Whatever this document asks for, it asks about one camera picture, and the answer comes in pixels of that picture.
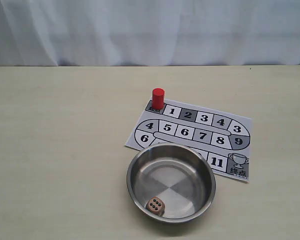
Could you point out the stainless steel bowl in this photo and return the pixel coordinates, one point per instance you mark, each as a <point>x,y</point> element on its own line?
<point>178,175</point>

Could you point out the wooden die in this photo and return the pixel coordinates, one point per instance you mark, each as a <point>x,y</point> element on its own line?
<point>156,206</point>

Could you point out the red cylinder game piece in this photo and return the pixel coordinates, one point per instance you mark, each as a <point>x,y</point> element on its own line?
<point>158,95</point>

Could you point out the white curtain backdrop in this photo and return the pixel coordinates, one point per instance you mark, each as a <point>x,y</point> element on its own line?
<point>149,32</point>

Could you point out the paper game board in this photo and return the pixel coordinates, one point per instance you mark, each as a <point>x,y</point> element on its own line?
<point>223,139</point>

